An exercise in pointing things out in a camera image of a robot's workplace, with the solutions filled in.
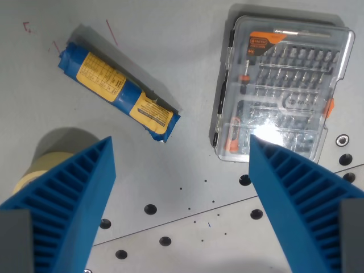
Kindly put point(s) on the silver hex socket screw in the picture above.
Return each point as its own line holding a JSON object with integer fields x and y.
{"x": 342, "y": 140}

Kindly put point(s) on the blue bag with yellow label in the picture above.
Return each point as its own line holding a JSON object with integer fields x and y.
{"x": 118, "y": 91}

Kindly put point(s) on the beige masking tape roll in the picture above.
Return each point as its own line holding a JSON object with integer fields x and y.
{"x": 42, "y": 166}

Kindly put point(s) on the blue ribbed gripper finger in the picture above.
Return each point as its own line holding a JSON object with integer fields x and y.
{"x": 287, "y": 204}
{"x": 76, "y": 204}

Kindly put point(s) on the clear screwdriver bit set case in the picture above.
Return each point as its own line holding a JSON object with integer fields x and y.
{"x": 280, "y": 88}

